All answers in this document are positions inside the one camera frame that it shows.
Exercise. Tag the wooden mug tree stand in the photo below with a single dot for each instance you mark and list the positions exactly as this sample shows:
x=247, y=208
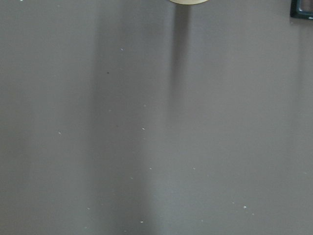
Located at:
x=188, y=2

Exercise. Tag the black tray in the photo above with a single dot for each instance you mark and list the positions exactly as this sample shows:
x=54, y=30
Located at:
x=302, y=9

